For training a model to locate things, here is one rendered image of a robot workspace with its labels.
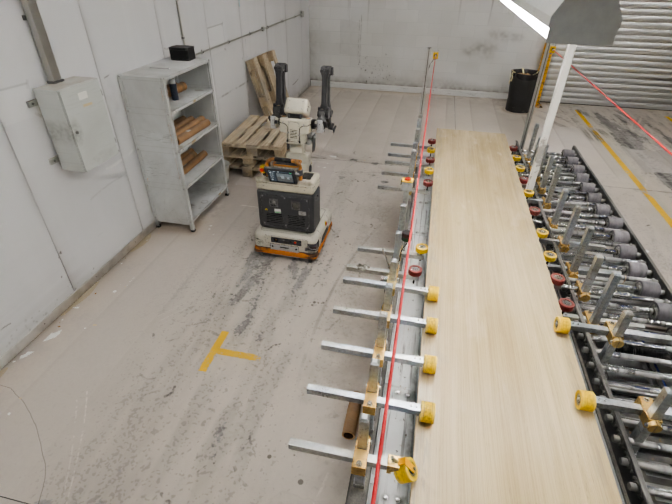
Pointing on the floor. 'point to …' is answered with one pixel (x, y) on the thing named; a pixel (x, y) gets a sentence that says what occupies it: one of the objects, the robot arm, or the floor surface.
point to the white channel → (551, 114)
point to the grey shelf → (154, 168)
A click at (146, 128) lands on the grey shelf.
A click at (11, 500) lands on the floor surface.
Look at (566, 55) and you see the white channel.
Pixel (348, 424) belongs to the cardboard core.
